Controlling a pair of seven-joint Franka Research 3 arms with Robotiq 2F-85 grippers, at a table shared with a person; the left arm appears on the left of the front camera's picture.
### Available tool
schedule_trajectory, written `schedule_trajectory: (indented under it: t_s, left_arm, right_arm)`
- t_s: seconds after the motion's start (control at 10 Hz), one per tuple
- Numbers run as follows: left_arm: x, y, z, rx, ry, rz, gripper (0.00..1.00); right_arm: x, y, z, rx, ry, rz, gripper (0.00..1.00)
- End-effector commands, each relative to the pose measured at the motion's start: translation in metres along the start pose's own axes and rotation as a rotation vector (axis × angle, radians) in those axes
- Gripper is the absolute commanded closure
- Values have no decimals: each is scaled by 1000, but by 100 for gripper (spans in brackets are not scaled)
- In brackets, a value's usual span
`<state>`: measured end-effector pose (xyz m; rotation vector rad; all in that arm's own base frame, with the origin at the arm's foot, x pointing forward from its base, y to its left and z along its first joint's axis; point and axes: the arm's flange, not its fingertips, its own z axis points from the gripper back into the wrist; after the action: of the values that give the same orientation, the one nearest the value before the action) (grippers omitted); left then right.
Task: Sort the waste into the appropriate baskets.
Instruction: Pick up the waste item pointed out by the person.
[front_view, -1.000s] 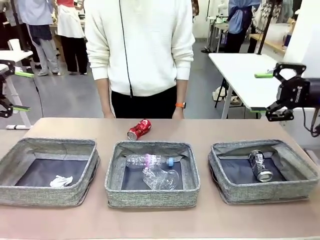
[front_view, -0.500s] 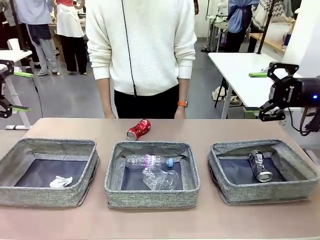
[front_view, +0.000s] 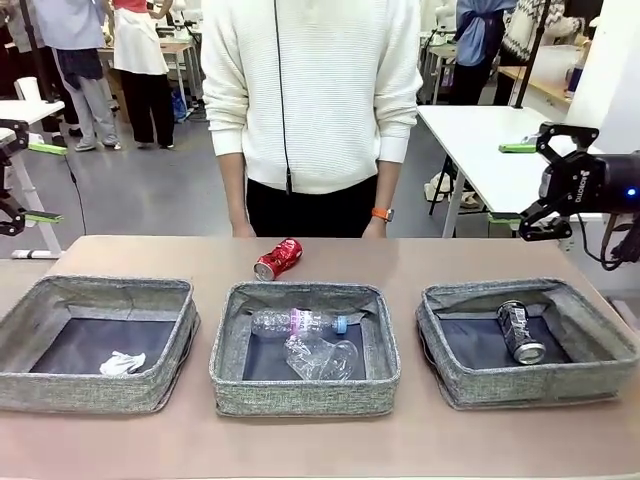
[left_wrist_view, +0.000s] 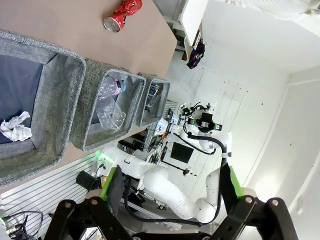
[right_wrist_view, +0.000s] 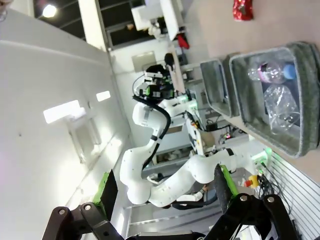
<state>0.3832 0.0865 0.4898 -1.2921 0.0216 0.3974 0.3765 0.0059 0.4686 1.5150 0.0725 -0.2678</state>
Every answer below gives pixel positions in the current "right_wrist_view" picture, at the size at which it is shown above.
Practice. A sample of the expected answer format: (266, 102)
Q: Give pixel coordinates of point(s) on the crushed red soda can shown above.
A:
(242, 11)

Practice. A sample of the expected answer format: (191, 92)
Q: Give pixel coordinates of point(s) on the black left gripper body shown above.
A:
(156, 91)

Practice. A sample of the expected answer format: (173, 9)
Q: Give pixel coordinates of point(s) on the red yellow emergency stop button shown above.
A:
(252, 180)

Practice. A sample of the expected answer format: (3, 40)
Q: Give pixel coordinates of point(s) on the slotted aluminium panel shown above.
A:
(295, 180)

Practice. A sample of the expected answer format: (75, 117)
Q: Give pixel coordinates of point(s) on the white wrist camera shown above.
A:
(152, 74)

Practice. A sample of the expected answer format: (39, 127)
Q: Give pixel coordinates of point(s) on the black electronics box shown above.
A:
(211, 126)

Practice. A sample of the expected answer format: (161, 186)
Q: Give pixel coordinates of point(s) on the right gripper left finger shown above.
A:
(110, 195)

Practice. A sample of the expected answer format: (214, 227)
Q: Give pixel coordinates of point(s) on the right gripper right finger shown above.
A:
(222, 187)

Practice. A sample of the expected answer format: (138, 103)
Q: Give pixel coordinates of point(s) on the clear bottle with pink label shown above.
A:
(270, 73)

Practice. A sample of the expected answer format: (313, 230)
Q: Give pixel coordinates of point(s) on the round ceiling light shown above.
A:
(49, 10)

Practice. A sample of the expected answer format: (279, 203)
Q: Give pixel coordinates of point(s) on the red cloth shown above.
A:
(183, 41)

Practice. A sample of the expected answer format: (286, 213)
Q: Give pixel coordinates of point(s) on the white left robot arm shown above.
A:
(190, 172)

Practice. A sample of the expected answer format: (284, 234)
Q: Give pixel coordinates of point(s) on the white desk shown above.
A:
(172, 17)

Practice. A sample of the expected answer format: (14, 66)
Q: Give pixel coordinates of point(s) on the grey fabric basket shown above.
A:
(250, 110)
(215, 95)

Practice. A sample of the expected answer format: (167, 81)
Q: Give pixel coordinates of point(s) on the clear plastic cup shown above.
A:
(280, 105)

